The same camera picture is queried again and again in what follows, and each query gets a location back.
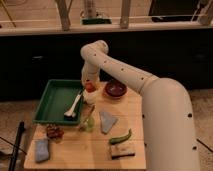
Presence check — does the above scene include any red apple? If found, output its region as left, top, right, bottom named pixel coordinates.
left=85, top=82, right=96, bottom=93

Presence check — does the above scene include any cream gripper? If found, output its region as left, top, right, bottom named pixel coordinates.
left=81, top=72, right=98, bottom=86

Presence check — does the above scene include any wooden table leg left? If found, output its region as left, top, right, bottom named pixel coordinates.
left=55, top=0, right=70, bottom=31

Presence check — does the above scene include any black box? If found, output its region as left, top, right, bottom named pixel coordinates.
left=149, top=0, right=199, bottom=22

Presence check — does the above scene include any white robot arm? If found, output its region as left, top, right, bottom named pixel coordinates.
left=80, top=40, right=201, bottom=171

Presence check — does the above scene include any green plastic tray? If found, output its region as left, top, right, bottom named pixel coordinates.
left=33, top=79, right=83, bottom=125

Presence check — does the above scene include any black pole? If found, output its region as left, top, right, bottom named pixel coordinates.
left=8, top=121, right=25, bottom=171

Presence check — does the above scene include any green cucumber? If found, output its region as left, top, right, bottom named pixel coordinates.
left=108, top=129, right=132, bottom=145

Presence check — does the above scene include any wooden table leg right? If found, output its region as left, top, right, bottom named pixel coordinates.
left=120, top=0, right=131, bottom=29

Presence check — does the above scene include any dark red bowl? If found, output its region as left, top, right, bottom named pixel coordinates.
left=104, top=79, right=127, bottom=98

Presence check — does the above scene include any green base stand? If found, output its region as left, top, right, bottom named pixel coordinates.
left=82, top=18, right=112, bottom=25

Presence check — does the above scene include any light blue triangular cloth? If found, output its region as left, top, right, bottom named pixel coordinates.
left=99, top=111, right=118, bottom=134

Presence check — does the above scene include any white paper cup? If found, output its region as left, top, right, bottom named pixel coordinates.
left=83, top=90, right=97, bottom=105

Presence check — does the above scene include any bunch of red grapes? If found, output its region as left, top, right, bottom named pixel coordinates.
left=46, top=125, right=64, bottom=139

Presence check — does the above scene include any wooden table leg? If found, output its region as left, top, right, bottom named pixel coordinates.
left=120, top=0, right=131, bottom=29
left=55, top=0, right=70, bottom=31

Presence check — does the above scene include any blue folded cloth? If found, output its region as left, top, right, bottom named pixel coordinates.
left=35, top=139, right=50, bottom=163

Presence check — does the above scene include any white brush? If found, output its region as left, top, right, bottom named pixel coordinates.
left=64, top=91, right=81, bottom=118

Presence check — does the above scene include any black cable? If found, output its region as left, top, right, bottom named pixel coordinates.
left=197, top=138, right=213, bottom=154

